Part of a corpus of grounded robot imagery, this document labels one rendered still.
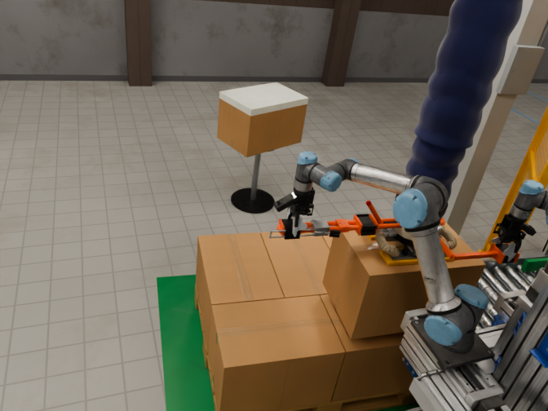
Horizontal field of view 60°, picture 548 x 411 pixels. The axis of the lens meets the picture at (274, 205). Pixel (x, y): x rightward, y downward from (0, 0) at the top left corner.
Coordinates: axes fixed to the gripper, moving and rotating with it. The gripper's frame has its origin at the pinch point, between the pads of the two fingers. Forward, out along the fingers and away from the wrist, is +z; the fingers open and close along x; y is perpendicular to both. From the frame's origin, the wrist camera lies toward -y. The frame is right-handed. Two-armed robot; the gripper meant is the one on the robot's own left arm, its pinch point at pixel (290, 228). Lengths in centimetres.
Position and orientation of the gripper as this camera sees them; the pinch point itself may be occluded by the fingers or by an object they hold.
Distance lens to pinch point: 203.0
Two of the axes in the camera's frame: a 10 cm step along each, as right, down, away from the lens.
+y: 9.6, -0.3, 2.7
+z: -1.2, 8.4, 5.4
